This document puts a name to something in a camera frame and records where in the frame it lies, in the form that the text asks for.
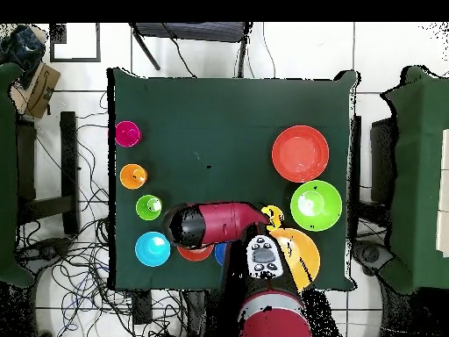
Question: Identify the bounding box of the small orange bowl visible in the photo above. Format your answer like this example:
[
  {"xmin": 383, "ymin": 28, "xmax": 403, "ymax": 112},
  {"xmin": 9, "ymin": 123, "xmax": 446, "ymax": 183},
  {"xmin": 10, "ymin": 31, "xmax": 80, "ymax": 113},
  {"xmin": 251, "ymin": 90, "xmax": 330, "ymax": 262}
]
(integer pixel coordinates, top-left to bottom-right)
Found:
[{"xmin": 176, "ymin": 243, "xmax": 215, "ymax": 262}]

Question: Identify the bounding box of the large shallow orange bowl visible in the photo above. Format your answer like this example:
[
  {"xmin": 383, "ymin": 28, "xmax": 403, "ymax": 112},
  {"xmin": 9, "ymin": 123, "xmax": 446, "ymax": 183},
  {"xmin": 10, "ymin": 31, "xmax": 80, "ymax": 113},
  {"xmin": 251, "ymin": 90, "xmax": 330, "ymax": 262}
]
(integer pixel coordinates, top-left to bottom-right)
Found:
[{"xmin": 271, "ymin": 125, "xmax": 331, "ymax": 184}]

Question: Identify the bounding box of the yellow cup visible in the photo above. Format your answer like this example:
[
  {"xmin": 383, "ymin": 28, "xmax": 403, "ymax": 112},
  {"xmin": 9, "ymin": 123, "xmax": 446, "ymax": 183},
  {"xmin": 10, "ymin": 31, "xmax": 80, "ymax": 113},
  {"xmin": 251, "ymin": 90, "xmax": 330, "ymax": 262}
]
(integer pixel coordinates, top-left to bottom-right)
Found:
[{"xmin": 260, "ymin": 204, "xmax": 285, "ymax": 232}]

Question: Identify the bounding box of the dark blue bowl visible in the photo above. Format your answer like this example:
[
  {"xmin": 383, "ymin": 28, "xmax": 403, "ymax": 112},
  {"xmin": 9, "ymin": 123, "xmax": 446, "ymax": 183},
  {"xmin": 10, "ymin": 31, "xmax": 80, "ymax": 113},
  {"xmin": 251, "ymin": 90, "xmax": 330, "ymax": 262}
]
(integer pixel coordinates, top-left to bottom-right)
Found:
[{"xmin": 214, "ymin": 241, "xmax": 228, "ymax": 267}]

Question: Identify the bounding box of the dark green tablecloth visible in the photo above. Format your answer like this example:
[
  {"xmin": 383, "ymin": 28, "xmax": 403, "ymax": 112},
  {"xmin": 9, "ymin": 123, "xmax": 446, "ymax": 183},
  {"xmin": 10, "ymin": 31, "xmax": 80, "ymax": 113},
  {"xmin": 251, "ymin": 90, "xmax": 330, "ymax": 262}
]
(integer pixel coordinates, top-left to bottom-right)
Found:
[{"xmin": 106, "ymin": 67, "xmax": 359, "ymax": 292}]

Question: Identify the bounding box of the green cup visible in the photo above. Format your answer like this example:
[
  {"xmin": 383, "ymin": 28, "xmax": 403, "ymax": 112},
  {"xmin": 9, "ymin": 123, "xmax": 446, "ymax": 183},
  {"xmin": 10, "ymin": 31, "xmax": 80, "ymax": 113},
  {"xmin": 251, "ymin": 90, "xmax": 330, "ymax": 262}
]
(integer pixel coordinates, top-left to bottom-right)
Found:
[{"xmin": 135, "ymin": 194, "xmax": 163, "ymax": 222}]

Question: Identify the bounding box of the orange cup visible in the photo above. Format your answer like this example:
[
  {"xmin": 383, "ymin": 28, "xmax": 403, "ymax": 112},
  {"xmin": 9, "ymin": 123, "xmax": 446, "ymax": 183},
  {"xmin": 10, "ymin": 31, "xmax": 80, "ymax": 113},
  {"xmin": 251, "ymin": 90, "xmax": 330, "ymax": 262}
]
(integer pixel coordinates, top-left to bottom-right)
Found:
[{"xmin": 119, "ymin": 163, "xmax": 149, "ymax": 190}]

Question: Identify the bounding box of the green bowl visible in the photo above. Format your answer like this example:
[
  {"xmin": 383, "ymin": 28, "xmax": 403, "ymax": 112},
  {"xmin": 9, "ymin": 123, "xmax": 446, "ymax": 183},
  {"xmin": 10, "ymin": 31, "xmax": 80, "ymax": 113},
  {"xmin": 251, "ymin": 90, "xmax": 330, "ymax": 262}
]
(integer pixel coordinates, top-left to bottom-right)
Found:
[{"xmin": 289, "ymin": 179, "xmax": 344, "ymax": 233}]

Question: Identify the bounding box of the light blue bowl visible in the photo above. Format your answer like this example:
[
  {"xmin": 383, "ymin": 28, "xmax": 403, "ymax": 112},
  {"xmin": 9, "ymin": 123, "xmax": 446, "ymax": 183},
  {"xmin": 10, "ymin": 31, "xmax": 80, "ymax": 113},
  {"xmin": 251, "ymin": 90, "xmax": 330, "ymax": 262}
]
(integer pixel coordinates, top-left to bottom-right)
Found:
[{"xmin": 134, "ymin": 231, "xmax": 172, "ymax": 268}]

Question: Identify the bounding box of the large yellow bowl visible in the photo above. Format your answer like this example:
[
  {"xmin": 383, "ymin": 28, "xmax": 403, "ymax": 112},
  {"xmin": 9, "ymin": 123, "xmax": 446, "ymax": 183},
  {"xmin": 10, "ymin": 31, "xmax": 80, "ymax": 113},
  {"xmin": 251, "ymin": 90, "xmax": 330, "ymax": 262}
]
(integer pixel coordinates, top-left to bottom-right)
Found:
[{"xmin": 268, "ymin": 227, "xmax": 321, "ymax": 292}]

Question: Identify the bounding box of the pink cup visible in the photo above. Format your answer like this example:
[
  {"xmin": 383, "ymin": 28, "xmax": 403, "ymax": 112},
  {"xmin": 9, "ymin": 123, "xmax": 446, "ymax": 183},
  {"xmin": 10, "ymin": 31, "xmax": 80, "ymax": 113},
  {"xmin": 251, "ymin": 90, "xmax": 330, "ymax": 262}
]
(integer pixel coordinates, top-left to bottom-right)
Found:
[{"xmin": 115, "ymin": 120, "xmax": 143, "ymax": 148}]

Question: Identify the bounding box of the black floor box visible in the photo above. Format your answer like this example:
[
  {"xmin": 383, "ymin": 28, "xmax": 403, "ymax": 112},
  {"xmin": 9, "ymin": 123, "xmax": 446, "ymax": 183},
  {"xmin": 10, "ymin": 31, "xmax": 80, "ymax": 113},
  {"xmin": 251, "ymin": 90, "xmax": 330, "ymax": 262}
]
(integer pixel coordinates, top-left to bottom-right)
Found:
[{"xmin": 132, "ymin": 290, "xmax": 153, "ymax": 326}]

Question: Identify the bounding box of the black table stand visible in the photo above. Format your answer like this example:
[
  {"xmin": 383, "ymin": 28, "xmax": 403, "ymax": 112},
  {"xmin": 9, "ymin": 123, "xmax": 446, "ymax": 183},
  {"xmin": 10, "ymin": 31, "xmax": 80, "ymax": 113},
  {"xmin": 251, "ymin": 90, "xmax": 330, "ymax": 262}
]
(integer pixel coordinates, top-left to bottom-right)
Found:
[
  {"xmin": 16, "ymin": 111, "xmax": 81, "ymax": 235},
  {"xmin": 350, "ymin": 115, "xmax": 398, "ymax": 226}
]

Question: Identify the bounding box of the grey base foot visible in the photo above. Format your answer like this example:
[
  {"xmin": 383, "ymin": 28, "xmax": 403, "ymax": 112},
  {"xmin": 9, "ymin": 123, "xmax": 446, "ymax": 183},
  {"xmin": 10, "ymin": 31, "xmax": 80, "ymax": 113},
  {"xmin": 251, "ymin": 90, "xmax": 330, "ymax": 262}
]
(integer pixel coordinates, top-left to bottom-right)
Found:
[
  {"xmin": 351, "ymin": 239, "xmax": 393, "ymax": 276},
  {"xmin": 18, "ymin": 237, "xmax": 73, "ymax": 262}
]

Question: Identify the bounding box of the green covered side table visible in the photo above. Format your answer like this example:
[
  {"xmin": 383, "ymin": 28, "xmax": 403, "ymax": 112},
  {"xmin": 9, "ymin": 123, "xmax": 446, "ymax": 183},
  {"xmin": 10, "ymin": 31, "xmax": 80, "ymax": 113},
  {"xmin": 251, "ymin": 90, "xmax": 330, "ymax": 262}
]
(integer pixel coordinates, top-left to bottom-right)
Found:
[
  {"xmin": 0, "ymin": 61, "xmax": 35, "ymax": 289},
  {"xmin": 380, "ymin": 65, "xmax": 449, "ymax": 295}
]

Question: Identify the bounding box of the cardboard box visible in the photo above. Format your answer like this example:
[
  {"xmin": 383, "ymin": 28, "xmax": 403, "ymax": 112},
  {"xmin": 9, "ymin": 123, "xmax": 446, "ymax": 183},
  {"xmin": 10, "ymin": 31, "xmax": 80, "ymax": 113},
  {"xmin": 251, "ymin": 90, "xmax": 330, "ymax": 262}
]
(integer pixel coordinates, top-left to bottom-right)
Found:
[{"xmin": 8, "ymin": 61, "xmax": 61, "ymax": 119}]

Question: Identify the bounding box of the white board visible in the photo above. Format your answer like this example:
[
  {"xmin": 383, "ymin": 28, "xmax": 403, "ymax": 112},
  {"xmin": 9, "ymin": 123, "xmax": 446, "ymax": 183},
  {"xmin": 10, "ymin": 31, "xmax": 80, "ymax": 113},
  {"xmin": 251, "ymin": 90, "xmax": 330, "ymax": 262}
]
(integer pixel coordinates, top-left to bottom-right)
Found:
[{"xmin": 435, "ymin": 128, "xmax": 449, "ymax": 259}]

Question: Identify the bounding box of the dark blue bag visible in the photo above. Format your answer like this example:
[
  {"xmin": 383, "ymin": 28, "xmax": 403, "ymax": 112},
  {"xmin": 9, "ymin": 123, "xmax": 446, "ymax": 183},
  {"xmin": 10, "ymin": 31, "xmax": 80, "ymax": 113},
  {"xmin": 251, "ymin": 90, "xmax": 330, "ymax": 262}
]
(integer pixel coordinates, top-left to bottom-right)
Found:
[{"xmin": 0, "ymin": 25, "xmax": 46, "ymax": 89}]

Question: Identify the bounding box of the black floor cable tangle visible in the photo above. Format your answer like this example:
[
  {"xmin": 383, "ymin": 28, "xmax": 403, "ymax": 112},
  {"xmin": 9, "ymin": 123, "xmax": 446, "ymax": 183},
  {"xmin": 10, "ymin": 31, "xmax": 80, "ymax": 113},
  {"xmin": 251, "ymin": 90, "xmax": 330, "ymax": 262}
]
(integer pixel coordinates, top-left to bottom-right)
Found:
[{"xmin": 17, "ymin": 90, "xmax": 187, "ymax": 337}]

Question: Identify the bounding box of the black square frame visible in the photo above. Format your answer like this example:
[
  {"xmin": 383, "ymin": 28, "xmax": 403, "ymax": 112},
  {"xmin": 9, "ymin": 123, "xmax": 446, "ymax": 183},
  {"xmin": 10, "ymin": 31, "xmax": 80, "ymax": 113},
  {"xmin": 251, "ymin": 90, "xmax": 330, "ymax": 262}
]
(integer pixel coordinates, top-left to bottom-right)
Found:
[{"xmin": 49, "ymin": 23, "xmax": 102, "ymax": 63}]

